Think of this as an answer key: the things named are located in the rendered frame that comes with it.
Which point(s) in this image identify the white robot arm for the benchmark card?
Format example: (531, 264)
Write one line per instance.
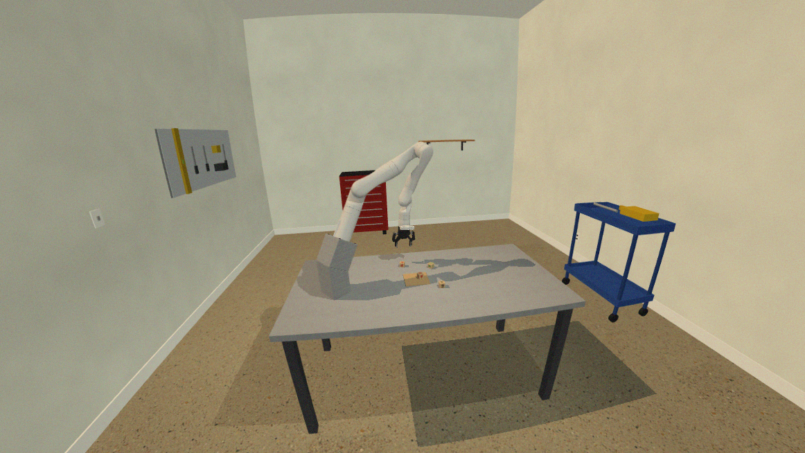
(360, 188)

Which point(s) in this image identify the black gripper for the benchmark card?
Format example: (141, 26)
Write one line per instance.
(402, 235)

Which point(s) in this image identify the tan flat mat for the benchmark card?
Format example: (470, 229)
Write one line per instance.
(412, 280)

